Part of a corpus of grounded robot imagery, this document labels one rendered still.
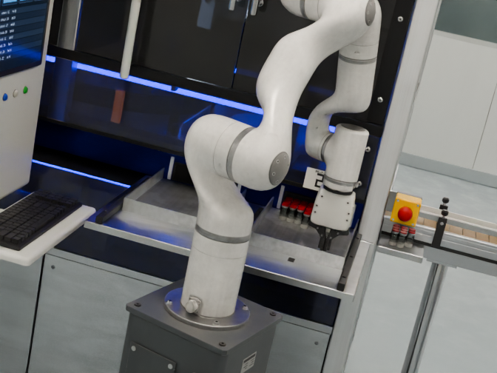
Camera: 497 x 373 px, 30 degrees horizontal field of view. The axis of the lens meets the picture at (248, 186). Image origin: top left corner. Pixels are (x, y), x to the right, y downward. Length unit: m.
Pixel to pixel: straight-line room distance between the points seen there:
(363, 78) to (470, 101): 5.01
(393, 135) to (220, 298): 0.80
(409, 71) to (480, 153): 4.77
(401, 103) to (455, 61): 4.62
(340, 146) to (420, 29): 0.41
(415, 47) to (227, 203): 0.81
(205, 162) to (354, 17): 0.43
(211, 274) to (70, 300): 1.05
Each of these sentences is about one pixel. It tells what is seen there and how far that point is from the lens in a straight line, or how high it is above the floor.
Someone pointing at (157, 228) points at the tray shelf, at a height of 0.88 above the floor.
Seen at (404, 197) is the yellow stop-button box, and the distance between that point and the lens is 2.60.
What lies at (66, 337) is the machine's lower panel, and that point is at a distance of 2.99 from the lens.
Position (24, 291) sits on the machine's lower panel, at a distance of 2.99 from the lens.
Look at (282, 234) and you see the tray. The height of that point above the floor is 0.88.
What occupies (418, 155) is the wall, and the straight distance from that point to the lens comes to 7.26.
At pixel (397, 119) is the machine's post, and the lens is 2.53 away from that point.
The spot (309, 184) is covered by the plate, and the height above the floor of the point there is 1.00.
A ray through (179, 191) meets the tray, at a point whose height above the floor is 0.88.
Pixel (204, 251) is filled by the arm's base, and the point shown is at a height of 1.01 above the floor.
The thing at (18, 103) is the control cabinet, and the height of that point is 1.08.
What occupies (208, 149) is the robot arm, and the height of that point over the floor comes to 1.22.
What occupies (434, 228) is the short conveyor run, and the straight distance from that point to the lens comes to 2.74.
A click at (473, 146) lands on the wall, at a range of 7.25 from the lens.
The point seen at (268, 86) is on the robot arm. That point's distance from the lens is 1.91.
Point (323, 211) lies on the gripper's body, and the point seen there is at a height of 1.02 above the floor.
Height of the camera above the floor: 1.73
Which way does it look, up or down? 17 degrees down
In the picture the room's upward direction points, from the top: 12 degrees clockwise
